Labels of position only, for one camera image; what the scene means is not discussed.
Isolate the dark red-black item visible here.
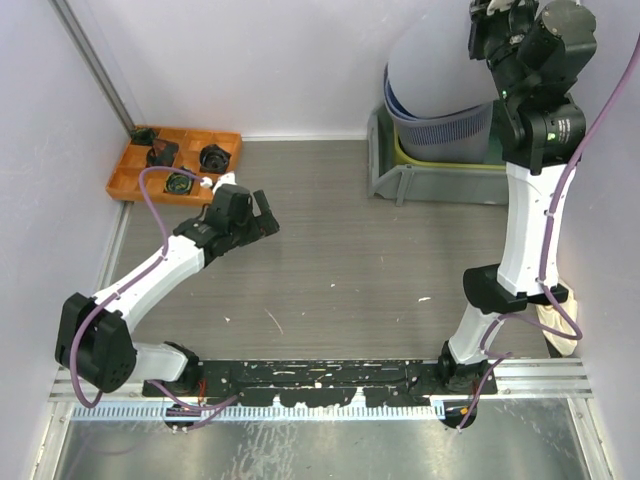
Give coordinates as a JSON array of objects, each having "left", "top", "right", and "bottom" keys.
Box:
[{"left": 146, "top": 139, "right": 179, "bottom": 167}]

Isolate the light grey round bin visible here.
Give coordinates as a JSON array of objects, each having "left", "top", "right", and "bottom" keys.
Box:
[{"left": 387, "top": 16, "right": 498, "bottom": 118}]

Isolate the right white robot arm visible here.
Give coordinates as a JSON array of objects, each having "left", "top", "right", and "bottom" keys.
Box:
[{"left": 436, "top": 1, "right": 597, "bottom": 394}]

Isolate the black round item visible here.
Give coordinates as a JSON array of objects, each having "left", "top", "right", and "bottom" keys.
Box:
[{"left": 199, "top": 144, "right": 231, "bottom": 175}]

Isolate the cream cloth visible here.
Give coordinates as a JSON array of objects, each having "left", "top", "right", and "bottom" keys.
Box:
[{"left": 536, "top": 289, "right": 578, "bottom": 358}]

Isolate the yellow plastic basin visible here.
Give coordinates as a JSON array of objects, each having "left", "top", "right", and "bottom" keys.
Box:
[{"left": 393, "top": 127, "right": 505, "bottom": 172}]

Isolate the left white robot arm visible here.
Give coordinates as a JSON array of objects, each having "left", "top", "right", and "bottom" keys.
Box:
[{"left": 54, "top": 184, "right": 280, "bottom": 396}]

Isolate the blue plastic bucket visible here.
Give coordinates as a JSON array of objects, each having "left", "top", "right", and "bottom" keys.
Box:
[{"left": 387, "top": 60, "right": 498, "bottom": 118}]

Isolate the white slotted cable duct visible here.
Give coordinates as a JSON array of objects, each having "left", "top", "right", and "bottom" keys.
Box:
[{"left": 71, "top": 401, "right": 445, "bottom": 422}]

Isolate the green-yellow black item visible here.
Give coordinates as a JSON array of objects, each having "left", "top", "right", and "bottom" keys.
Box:
[{"left": 164, "top": 167, "right": 195, "bottom": 195}]

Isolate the dark grey ribbed bin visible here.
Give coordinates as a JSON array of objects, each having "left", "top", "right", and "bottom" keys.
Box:
[{"left": 387, "top": 103, "right": 493, "bottom": 163}]

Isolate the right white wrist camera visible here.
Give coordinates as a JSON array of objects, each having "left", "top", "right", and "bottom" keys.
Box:
[{"left": 486, "top": 0, "right": 519, "bottom": 15}]

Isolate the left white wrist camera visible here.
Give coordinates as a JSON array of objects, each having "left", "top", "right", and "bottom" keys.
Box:
[{"left": 199, "top": 171, "right": 236, "bottom": 194}]

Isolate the black item top-left compartment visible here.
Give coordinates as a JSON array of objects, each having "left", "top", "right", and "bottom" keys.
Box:
[{"left": 130, "top": 127, "right": 158, "bottom": 146}]

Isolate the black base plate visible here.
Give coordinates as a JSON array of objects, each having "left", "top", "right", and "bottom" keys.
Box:
[{"left": 143, "top": 360, "right": 497, "bottom": 408}]

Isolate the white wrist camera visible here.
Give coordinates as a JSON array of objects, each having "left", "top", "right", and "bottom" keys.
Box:
[
  {"left": 199, "top": 171, "right": 236, "bottom": 194},
  {"left": 486, "top": 0, "right": 519, "bottom": 15}
]

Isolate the orange compartment tray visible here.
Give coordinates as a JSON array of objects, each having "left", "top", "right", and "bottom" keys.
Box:
[{"left": 106, "top": 126, "right": 243, "bottom": 207}]

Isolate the grey storage crate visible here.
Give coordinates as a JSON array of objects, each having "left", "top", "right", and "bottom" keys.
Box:
[{"left": 366, "top": 106, "right": 509, "bottom": 206}]

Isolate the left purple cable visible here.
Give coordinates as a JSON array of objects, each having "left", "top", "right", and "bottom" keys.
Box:
[{"left": 69, "top": 167, "right": 239, "bottom": 431}]

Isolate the aluminium rail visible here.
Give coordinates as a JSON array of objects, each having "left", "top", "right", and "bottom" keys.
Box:
[{"left": 493, "top": 358, "right": 593, "bottom": 399}]

